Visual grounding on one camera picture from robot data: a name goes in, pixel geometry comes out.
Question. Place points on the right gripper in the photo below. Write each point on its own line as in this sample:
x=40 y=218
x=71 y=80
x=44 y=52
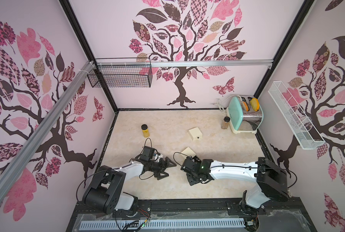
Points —
x=188 y=170

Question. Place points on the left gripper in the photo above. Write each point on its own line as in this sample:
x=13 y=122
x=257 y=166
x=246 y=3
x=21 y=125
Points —
x=162 y=167

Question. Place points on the cream drawer jewelry box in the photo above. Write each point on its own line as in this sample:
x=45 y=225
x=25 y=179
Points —
x=195 y=133

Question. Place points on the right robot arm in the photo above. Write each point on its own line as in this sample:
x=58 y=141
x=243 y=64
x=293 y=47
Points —
x=270 y=180

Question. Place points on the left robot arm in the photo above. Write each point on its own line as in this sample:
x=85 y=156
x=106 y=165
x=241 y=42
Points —
x=105 y=191

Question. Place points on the yellow spice jar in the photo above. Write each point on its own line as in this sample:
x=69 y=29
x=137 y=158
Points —
x=145 y=131

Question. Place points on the brown spice jar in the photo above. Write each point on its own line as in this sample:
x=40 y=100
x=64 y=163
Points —
x=225 y=123

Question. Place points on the mint green toaster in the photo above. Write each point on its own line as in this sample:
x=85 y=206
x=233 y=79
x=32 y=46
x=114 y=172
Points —
x=245 y=114

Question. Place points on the white slotted cable duct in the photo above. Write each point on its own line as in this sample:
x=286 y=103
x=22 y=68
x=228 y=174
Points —
x=160 y=224

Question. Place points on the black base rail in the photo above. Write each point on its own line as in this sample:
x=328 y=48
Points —
x=290 y=216

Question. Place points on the black wire basket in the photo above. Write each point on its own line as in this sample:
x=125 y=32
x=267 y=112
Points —
x=122 y=73

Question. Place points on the aluminium rail back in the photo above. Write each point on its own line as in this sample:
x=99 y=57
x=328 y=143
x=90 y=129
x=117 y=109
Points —
x=192 y=63

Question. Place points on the aluminium rail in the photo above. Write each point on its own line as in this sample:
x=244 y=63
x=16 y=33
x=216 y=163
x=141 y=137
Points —
x=20 y=161
x=192 y=63

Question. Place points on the white wire shelf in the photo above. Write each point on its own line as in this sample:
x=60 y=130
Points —
x=296 y=117

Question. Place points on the aluminium rail left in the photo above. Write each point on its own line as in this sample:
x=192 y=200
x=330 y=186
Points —
x=20 y=161

